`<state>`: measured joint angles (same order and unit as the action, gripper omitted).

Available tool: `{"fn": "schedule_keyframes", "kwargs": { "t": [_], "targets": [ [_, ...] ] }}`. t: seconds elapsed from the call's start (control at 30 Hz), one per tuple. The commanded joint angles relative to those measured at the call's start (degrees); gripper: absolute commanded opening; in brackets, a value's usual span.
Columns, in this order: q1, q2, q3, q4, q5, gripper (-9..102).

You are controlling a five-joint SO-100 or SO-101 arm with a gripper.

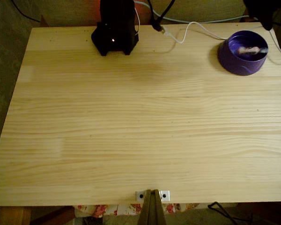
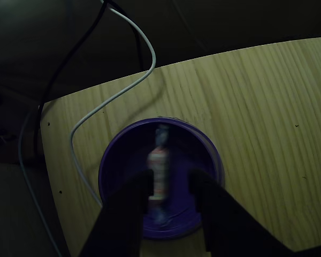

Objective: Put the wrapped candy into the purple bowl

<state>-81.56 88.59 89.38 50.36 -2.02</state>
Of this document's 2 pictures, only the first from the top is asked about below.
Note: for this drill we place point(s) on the white rabbit candy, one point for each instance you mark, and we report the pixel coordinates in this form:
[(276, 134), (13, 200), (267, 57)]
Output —
[(249, 50)]

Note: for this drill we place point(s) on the purple plastic bowl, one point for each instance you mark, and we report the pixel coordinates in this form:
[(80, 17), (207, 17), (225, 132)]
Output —
[(238, 63)]

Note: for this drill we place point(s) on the floral cloth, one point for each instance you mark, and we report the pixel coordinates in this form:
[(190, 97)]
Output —
[(121, 208)]

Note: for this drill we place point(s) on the wooden table leg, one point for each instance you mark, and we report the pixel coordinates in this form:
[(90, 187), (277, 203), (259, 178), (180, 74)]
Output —
[(12, 215)]

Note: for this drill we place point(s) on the metal mounting bracket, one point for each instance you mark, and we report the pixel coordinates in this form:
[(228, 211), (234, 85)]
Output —
[(165, 195)]

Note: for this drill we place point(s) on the dark camera stand pole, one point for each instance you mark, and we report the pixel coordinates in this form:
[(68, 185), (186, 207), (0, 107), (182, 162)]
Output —
[(151, 208)]

